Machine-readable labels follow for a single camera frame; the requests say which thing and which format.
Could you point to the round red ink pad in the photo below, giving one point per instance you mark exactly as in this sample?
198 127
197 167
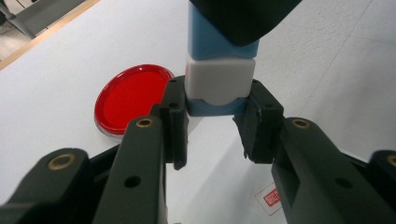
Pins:
130 96

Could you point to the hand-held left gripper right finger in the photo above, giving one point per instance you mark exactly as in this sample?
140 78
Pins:
311 171

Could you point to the large white table cover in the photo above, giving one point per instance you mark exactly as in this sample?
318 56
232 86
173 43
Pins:
327 77

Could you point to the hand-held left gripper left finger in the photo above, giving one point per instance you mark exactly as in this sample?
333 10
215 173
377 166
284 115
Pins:
140 171

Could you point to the blue and white stamp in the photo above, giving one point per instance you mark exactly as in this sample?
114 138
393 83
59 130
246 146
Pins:
218 77

